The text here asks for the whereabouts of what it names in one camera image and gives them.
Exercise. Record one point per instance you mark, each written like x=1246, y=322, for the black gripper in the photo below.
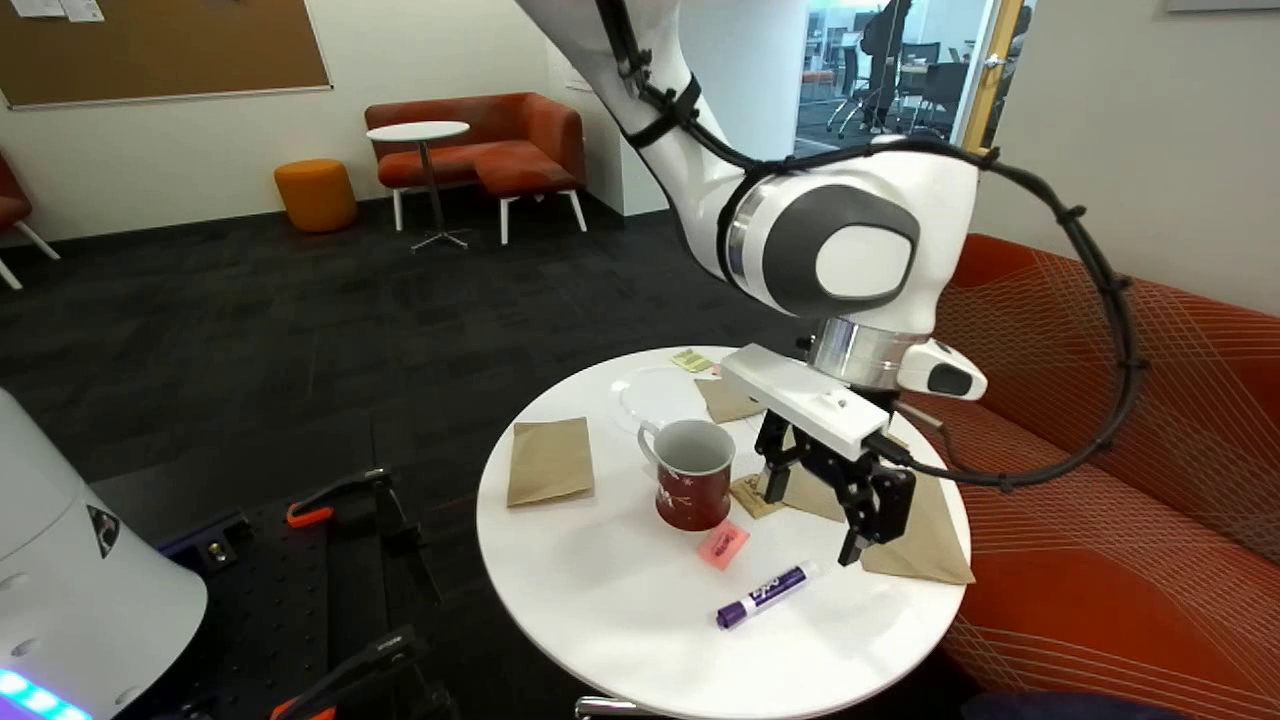
x=838, y=462

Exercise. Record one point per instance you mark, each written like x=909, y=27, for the purple marker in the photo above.
x=760, y=597

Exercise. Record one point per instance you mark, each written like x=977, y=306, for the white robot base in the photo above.
x=83, y=586

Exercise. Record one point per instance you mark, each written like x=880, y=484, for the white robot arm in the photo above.
x=853, y=245

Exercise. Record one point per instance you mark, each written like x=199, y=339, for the red mug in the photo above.
x=693, y=503

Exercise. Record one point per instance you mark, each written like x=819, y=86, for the small brown sugar packet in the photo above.
x=750, y=503

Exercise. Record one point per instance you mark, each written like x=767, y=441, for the yellow green packet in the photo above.
x=693, y=362

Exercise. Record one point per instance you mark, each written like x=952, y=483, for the white round table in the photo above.
x=602, y=600

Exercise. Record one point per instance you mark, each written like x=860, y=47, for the orange corner sofa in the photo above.
x=1175, y=532

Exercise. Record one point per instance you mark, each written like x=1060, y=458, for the small orange lounge sofa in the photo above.
x=523, y=154

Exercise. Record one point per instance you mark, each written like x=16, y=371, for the black orange clamp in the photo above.
x=344, y=678
x=340, y=497

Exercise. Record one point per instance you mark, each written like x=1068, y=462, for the black robot cart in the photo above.
x=334, y=586

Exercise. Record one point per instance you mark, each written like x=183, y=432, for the small white side table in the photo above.
x=420, y=128

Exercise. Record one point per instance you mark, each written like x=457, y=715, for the orange round ottoman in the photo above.
x=316, y=196

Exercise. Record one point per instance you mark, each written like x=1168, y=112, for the black power strip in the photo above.
x=214, y=541

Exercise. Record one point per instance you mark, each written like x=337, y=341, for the brown cork board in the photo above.
x=163, y=47

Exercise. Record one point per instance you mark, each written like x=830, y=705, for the red chair with white legs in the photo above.
x=12, y=206

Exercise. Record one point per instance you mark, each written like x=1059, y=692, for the white pinned papers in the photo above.
x=54, y=11

